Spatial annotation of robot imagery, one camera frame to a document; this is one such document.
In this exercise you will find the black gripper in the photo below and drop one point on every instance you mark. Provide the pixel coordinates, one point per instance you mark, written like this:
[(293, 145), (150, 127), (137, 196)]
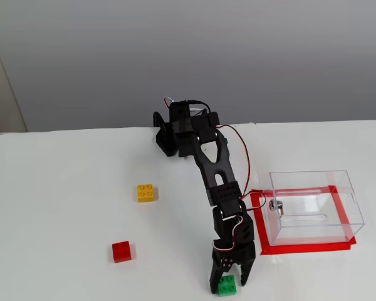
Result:
[(240, 254)]

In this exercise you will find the green lego brick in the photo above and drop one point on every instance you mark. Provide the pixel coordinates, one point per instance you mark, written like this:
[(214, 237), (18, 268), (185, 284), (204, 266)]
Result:
[(228, 287)]

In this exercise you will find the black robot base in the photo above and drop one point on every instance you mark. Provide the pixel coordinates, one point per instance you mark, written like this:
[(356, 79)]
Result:
[(166, 142)]

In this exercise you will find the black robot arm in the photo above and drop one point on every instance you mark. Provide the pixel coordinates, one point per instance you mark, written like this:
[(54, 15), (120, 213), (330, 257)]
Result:
[(217, 191)]

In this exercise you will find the silver box lock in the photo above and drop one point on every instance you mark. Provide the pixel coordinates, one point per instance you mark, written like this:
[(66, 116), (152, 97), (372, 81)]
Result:
[(275, 205)]

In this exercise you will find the transparent plastic box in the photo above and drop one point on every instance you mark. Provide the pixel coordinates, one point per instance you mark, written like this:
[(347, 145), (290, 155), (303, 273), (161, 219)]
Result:
[(313, 225)]

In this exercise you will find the red lego brick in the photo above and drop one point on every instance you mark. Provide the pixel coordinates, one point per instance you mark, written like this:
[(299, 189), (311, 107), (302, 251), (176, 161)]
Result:
[(123, 251)]

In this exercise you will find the yellow lego brick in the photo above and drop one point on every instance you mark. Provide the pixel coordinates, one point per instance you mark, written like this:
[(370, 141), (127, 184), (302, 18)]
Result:
[(147, 193)]

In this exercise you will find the red tape square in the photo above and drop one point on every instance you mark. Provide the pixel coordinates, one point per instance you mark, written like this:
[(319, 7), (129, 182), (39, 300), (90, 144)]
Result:
[(300, 249)]

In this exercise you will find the black table clamp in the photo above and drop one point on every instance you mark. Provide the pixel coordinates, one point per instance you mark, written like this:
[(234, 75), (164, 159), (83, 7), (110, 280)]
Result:
[(158, 119)]

